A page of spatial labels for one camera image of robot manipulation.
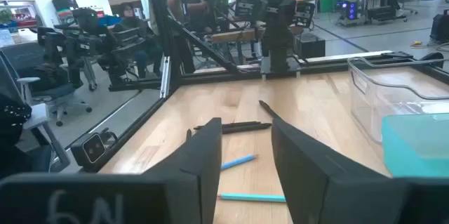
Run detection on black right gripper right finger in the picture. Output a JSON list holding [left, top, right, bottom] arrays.
[[272, 117, 399, 224]]

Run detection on teal pencil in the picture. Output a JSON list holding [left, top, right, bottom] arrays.
[[217, 192, 287, 204]]

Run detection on clear plastic bin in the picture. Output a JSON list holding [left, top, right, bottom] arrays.
[[347, 56, 449, 145]]

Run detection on black table-level camera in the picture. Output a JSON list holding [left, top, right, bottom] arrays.
[[71, 131, 119, 169]]

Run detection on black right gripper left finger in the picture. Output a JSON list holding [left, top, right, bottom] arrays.
[[140, 117, 223, 224]]

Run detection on blue pencil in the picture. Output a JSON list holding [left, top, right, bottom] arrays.
[[220, 154, 260, 171]]

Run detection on teal plastic bin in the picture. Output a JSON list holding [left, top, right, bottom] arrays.
[[381, 112, 449, 178]]

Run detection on grey office chair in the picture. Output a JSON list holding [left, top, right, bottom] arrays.
[[0, 41, 93, 127], [0, 92, 71, 179]]

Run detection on background robot station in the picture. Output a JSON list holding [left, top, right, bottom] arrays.
[[36, 6, 155, 93]]

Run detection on wooden background bench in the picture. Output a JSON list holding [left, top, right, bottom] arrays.
[[210, 26, 304, 45]]

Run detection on black box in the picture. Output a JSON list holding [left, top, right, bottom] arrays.
[[295, 33, 326, 60]]

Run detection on person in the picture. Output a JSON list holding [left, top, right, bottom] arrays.
[[180, 0, 215, 35], [111, 1, 165, 79], [149, 0, 197, 74]]

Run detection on computer with blue lights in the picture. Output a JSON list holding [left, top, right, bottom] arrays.
[[338, 0, 359, 21]]

